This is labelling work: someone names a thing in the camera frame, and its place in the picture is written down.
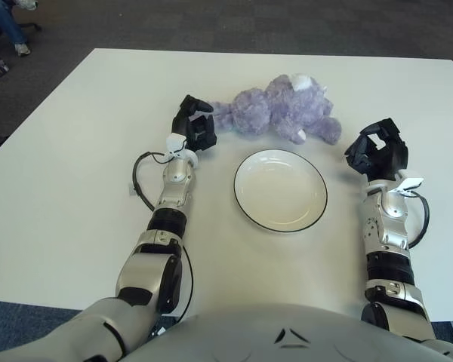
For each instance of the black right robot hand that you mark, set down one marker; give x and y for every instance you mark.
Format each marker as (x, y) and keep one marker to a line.
(385, 158)

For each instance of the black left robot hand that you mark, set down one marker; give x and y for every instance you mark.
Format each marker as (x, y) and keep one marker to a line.
(196, 132)

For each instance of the purple plush doll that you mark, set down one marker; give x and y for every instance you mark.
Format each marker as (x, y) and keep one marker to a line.
(279, 105)

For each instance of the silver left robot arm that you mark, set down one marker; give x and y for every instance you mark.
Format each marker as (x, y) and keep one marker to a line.
(173, 196)

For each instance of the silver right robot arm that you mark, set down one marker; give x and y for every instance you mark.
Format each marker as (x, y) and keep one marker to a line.
(385, 226)

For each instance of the white plate with black rim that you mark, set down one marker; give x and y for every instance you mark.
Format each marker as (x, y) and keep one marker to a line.
(279, 188)

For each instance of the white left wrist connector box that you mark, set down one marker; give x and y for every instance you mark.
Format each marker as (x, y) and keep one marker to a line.
(175, 142)

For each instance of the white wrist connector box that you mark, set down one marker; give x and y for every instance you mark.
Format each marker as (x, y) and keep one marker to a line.
(175, 142)
(409, 184)

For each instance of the white right wrist connector box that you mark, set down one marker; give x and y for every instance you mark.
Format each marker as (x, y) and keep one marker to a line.
(409, 184)

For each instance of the small white tag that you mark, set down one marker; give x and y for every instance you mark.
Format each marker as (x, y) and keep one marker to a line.
(132, 191)

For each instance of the white sneaker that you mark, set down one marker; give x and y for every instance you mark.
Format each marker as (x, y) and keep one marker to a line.
(22, 50)
(26, 3)

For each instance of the grey robot torso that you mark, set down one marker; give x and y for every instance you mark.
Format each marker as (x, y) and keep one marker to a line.
(249, 339)

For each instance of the person leg in blue jeans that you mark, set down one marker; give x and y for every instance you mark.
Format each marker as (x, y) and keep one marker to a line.
(7, 19)

